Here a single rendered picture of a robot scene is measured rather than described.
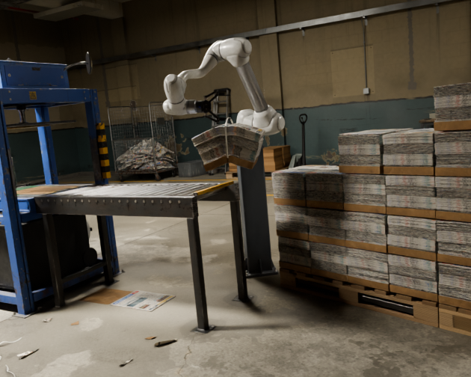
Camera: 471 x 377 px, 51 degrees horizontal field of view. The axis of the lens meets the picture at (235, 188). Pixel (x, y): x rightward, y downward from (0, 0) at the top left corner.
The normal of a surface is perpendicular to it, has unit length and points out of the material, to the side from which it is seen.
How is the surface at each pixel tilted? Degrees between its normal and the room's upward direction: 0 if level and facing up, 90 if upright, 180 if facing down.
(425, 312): 90
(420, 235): 90
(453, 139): 90
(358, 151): 90
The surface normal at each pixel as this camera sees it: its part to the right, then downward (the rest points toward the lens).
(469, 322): -0.73, 0.16
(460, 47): -0.48, 0.17
